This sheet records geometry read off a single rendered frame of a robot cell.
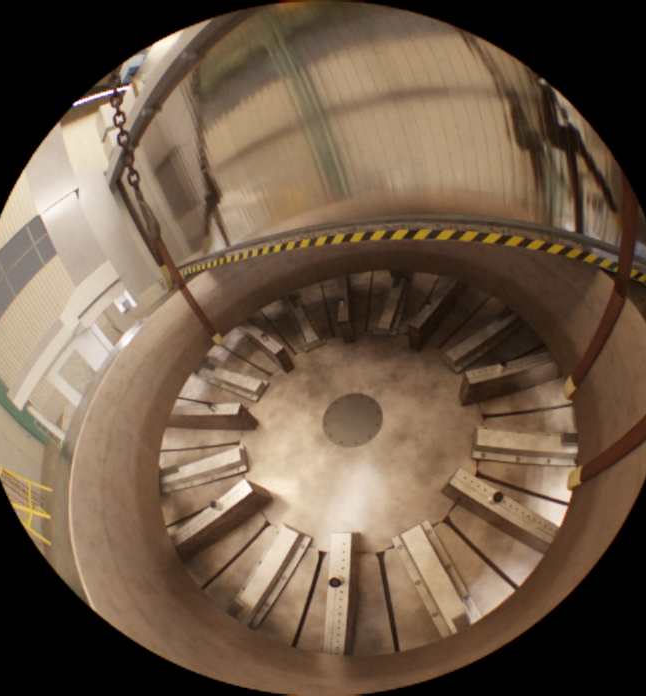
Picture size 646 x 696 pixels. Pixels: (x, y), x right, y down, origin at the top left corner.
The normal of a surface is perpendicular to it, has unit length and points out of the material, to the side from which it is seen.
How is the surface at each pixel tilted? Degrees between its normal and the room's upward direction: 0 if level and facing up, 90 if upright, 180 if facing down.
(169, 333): 90
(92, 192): 90
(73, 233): 90
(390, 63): 90
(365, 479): 0
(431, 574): 0
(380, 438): 0
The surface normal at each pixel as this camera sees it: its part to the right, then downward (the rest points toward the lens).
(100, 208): 0.85, 0.14
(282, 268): 0.29, 0.59
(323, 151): -0.42, 0.70
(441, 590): -0.29, -0.70
